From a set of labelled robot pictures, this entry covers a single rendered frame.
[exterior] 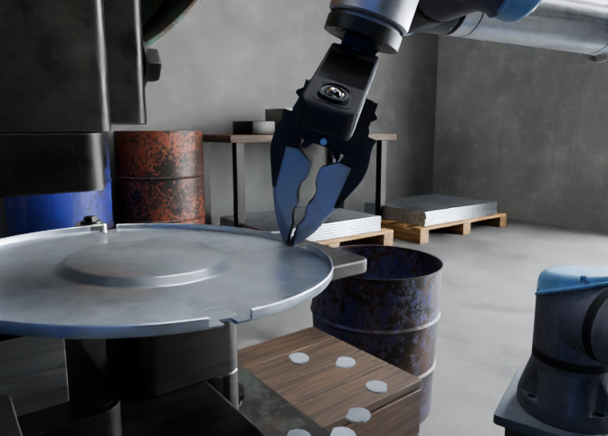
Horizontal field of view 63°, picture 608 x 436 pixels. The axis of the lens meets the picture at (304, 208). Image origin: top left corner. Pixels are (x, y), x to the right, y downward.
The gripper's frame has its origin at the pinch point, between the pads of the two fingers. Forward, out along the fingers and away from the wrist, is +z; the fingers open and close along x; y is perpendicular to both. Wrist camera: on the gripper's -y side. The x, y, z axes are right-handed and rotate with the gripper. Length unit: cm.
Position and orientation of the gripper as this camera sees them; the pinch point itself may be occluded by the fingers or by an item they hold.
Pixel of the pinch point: (292, 232)
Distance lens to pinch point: 47.0
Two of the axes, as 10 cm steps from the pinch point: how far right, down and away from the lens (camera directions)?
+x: -9.4, -3.3, 0.5
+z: -3.2, 9.3, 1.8
